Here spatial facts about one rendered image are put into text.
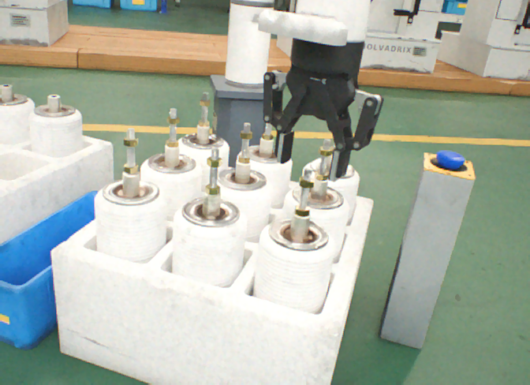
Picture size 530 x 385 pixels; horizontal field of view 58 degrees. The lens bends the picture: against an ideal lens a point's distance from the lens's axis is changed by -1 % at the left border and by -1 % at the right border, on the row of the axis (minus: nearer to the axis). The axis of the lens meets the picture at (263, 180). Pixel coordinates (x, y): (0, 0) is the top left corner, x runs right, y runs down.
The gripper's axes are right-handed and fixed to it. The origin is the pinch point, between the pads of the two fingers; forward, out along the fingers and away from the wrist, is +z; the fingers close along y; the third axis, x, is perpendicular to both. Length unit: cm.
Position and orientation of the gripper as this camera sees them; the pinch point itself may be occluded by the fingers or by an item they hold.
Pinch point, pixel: (310, 160)
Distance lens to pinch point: 56.2
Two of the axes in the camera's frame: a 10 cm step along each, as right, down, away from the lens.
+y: -8.2, -3.1, 4.7
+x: -5.6, 2.9, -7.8
